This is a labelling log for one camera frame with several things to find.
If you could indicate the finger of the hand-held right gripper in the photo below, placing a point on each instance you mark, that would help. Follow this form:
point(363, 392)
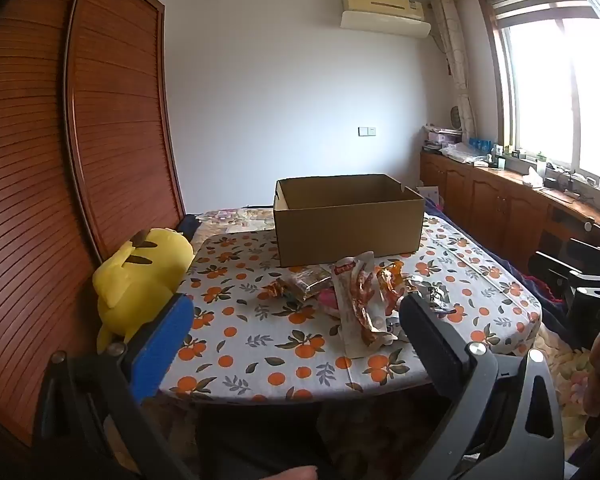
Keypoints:
point(597, 247)
point(559, 270)

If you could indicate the person's left hand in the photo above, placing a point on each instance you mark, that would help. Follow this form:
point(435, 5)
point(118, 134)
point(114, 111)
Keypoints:
point(290, 474)

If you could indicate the white paper bag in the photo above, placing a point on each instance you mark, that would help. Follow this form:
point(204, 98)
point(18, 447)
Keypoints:
point(428, 195)

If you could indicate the clear plastic bag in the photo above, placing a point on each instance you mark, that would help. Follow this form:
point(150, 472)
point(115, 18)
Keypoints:
point(462, 152)

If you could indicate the black desktop device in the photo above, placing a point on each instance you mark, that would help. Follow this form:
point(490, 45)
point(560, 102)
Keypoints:
point(562, 182)

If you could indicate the row of blue bottles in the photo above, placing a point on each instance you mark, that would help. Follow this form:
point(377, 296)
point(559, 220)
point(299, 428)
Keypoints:
point(481, 145)

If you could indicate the red and white snack packet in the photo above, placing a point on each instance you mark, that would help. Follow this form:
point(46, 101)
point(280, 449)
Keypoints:
point(355, 305)

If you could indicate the white wall switch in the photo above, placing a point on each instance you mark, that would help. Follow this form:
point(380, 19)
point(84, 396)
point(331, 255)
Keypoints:
point(367, 131)

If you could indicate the wooden cabinet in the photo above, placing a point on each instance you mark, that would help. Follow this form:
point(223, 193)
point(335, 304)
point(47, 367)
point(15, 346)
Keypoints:
point(484, 205)

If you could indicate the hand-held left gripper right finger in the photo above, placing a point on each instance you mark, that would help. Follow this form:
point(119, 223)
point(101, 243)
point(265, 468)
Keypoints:
point(429, 345)

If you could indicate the wall air conditioner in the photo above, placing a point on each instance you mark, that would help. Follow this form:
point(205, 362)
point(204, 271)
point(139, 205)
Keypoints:
point(382, 12)

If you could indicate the white tissue pack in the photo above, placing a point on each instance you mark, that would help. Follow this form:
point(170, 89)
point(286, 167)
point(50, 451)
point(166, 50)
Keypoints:
point(532, 177)

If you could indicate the small desk fan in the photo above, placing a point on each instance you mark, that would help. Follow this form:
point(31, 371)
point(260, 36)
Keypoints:
point(457, 116)

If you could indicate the yellow plush toy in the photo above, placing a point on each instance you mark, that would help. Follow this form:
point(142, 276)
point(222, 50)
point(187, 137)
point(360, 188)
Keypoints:
point(140, 275)

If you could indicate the window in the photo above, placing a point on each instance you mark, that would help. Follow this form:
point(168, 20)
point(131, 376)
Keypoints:
point(554, 85)

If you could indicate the floral bedspread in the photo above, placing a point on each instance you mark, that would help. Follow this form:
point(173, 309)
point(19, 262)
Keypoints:
point(240, 219)

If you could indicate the wooden louvered wardrobe door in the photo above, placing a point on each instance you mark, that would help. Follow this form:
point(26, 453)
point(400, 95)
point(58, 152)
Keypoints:
point(122, 120)
point(20, 185)

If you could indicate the small green-cap bottle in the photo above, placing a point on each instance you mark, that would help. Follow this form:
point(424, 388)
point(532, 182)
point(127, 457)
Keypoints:
point(540, 165)

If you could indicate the crinkled silver snack packet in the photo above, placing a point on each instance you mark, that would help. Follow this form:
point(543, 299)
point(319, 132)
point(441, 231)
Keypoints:
point(432, 294)

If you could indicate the orange-print tablecloth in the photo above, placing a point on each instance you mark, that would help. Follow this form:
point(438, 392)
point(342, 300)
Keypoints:
point(260, 340)

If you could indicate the small orange candy wrapper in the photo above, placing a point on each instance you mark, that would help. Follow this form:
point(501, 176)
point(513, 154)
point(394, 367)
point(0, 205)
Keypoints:
point(275, 289)

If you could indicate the cardboard box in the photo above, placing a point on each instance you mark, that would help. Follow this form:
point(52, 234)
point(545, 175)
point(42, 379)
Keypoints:
point(347, 220)

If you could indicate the pink snack packet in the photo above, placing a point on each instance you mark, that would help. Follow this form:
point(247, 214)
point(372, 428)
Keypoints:
point(327, 302)

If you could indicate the purple and white box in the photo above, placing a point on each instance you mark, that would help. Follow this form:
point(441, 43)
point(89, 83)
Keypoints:
point(444, 136)

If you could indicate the orange snack packet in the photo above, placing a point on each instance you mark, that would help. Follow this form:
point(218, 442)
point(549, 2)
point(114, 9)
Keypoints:
point(392, 284)

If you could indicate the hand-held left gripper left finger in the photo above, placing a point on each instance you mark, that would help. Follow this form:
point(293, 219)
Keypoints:
point(162, 347)

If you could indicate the brown snack packet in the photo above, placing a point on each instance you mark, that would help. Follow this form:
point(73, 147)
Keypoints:
point(307, 280)

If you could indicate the patterned curtain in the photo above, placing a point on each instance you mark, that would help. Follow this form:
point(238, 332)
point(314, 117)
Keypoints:
point(454, 60)

